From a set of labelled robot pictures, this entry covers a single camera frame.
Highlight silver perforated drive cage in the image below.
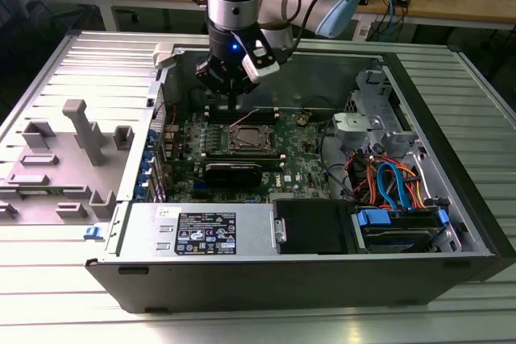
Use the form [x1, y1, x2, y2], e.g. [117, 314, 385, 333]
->
[345, 68, 420, 147]

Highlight grey parts rack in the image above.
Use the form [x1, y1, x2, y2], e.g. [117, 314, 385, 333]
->
[0, 97, 135, 225]

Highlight white camera on black bracket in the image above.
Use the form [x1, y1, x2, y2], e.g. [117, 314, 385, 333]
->
[230, 29, 281, 82]

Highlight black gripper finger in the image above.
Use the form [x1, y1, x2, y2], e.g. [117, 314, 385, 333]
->
[195, 57, 235, 113]
[234, 77, 260, 113]

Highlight blue data wire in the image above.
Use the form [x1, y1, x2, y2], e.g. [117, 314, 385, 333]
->
[377, 161, 414, 212]

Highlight black plastic drive shroud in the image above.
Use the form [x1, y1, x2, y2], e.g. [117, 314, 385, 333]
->
[272, 198, 356, 255]

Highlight black graphics card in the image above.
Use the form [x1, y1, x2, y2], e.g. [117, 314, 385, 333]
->
[202, 160, 264, 189]

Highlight hard disk in blue carrier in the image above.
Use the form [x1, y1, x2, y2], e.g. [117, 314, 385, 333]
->
[353, 206, 452, 255]

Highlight orange yellow power wires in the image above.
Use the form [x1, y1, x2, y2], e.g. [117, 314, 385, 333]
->
[405, 166, 428, 210]

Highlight orange red power wires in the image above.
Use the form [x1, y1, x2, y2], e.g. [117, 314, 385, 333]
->
[345, 149, 382, 204]

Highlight metal locking lever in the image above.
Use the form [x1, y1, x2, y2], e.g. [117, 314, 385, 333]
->
[231, 108, 263, 126]

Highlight thin black cable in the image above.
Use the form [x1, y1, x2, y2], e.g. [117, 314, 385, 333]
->
[300, 95, 344, 114]

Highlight CPU socket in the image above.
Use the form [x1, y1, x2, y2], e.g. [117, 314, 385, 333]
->
[223, 122, 280, 152]

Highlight black RAM slot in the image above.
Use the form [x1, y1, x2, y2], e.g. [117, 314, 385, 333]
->
[206, 106, 280, 111]
[206, 110, 280, 115]
[203, 149, 284, 155]
[203, 153, 284, 160]
[203, 158, 285, 164]
[206, 117, 280, 123]
[206, 113, 280, 118]

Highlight grey case release latch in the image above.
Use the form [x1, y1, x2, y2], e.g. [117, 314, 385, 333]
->
[152, 42, 181, 69]

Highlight green motherboard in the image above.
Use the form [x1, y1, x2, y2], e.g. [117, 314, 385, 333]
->
[163, 108, 346, 205]

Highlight blue network cable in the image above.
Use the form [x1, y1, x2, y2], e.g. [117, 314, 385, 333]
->
[381, 0, 399, 41]

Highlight silver metal bracket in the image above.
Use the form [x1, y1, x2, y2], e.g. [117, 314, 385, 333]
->
[332, 112, 382, 147]

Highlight metal socket cover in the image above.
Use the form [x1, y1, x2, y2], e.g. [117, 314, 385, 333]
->
[226, 125, 273, 151]

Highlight thick black cable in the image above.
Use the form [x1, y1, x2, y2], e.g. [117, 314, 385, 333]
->
[317, 124, 354, 202]

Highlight perforated case grille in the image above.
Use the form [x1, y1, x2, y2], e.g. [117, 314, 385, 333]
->
[154, 77, 169, 203]

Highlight black PC case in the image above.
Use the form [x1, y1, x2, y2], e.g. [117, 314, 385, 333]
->
[82, 31, 516, 315]

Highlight silver power supply unit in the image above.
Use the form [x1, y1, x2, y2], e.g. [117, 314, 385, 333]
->
[115, 201, 280, 259]

